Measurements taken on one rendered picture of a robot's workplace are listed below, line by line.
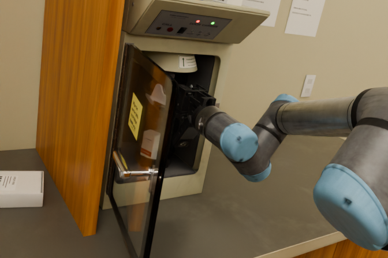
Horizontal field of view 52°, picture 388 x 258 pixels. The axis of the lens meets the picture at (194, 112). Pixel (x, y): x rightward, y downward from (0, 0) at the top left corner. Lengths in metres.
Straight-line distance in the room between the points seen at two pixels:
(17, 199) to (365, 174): 0.81
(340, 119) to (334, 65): 1.45
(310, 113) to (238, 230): 0.44
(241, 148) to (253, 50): 0.96
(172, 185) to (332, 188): 0.67
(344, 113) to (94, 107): 0.50
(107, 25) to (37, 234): 0.50
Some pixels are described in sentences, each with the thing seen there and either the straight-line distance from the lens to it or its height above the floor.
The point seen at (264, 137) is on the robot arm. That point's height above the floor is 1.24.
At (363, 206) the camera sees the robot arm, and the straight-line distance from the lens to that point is 0.56.
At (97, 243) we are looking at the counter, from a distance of 0.99.
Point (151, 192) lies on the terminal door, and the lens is 0.73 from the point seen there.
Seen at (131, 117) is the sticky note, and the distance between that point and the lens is 0.86.
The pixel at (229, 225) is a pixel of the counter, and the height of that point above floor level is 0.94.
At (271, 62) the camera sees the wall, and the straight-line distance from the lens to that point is 1.84.
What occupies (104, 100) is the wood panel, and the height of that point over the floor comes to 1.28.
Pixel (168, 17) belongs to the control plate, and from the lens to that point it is 0.89.
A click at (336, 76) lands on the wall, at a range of 2.23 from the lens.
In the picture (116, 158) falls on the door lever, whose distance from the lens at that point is 0.77.
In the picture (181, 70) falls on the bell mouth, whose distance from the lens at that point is 1.05.
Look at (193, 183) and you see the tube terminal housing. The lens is 1.21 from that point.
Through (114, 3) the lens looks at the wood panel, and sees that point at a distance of 0.82.
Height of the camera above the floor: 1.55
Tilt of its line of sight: 18 degrees down
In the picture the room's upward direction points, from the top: 11 degrees clockwise
